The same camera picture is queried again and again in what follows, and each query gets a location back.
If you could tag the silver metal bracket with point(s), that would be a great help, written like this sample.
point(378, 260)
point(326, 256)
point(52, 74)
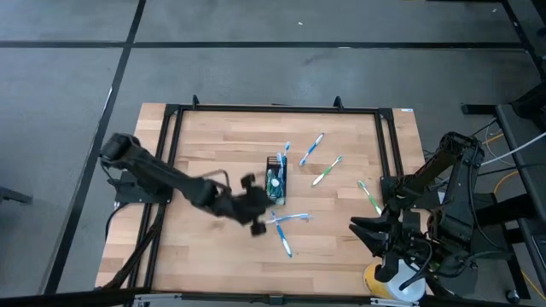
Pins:
point(392, 302)

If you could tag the yellow wipes canister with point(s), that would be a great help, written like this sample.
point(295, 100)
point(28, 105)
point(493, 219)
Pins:
point(409, 290)

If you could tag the black caster wheel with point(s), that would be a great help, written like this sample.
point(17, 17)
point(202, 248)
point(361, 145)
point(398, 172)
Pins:
point(512, 295)

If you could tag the blue toothbrush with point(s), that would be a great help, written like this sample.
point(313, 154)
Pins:
point(282, 236)
point(280, 160)
point(286, 147)
point(294, 217)
point(311, 149)

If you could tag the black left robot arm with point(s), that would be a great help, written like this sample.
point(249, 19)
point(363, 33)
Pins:
point(162, 175)

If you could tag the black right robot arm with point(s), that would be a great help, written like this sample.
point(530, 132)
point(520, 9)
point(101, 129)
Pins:
point(460, 187)

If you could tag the small white sticker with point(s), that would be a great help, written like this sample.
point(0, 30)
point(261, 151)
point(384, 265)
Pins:
point(407, 110)

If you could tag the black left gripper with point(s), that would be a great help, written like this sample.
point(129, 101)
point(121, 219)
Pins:
point(249, 204)

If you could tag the black office chair base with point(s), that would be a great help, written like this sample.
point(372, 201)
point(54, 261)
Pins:
point(15, 196)

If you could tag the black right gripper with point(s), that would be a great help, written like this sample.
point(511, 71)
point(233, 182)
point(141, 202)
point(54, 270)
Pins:
point(405, 234)

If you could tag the black aluminium table frame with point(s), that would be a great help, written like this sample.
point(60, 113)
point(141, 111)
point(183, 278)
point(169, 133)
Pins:
point(277, 109)

